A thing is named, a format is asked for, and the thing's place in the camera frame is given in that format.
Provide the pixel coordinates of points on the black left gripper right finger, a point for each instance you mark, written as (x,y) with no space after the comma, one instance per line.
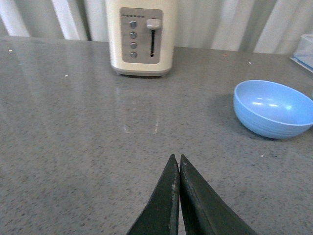
(203,210)

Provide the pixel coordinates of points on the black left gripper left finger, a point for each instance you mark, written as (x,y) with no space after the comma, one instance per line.
(161,214)

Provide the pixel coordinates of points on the blue bowl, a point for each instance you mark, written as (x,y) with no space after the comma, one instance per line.
(271,109)

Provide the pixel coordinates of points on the cream toaster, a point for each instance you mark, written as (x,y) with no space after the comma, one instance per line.
(141,36)

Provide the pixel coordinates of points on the clear plastic container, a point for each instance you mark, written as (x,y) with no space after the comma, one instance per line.
(304,52)

